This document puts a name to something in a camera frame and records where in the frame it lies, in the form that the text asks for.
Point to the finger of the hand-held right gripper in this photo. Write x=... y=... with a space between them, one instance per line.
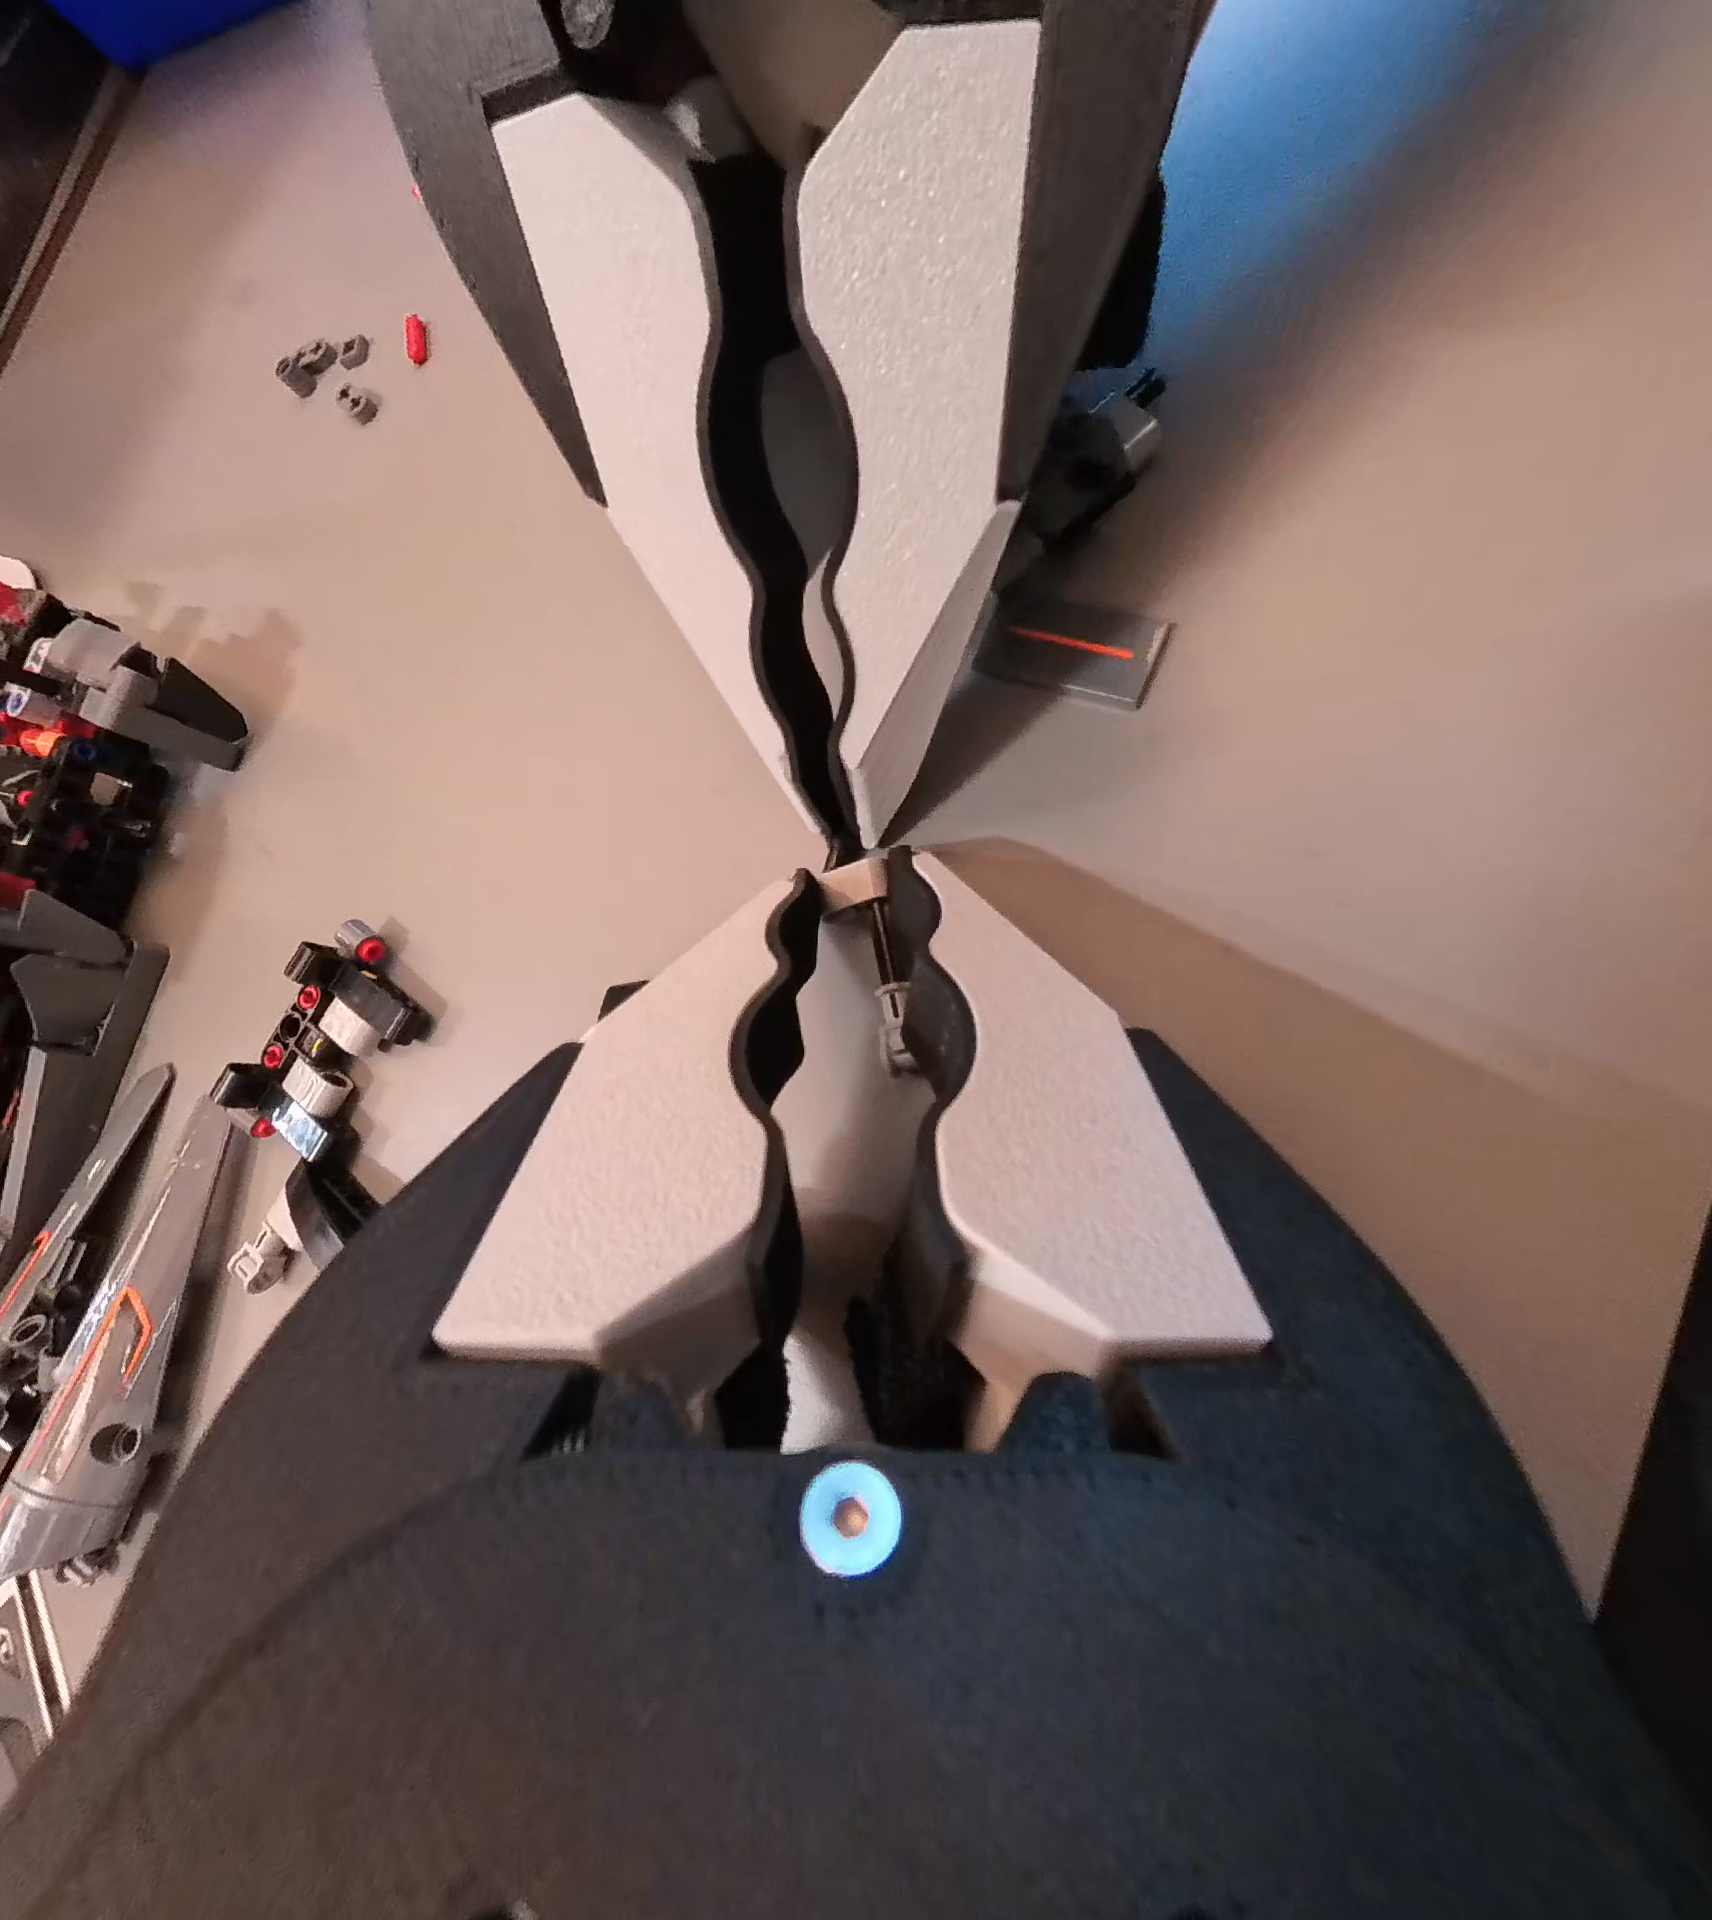
x=617 y=302
x=930 y=302

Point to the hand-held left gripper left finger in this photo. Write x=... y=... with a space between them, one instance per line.
x=603 y=1198

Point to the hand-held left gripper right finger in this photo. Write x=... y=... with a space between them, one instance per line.
x=1095 y=1198

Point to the black curved lego beam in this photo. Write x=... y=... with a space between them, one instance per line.
x=622 y=1004

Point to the black axle white connector subassembly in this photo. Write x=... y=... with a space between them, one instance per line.
x=862 y=882

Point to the grey blue lego block subassembly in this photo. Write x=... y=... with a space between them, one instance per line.
x=1111 y=451

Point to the flat grey lego axle connector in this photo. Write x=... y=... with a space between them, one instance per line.
x=359 y=406

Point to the small light grey lego connector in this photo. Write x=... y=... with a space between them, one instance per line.
x=263 y=1260

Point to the clear orange-striped lego panel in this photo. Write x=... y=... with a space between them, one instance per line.
x=1081 y=651

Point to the grey black lego car model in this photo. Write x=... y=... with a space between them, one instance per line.
x=76 y=811

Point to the blue plastic bin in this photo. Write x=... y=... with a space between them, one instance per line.
x=137 y=28

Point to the black white lego frame subassembly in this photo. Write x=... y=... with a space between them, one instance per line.
x=355 y=1021

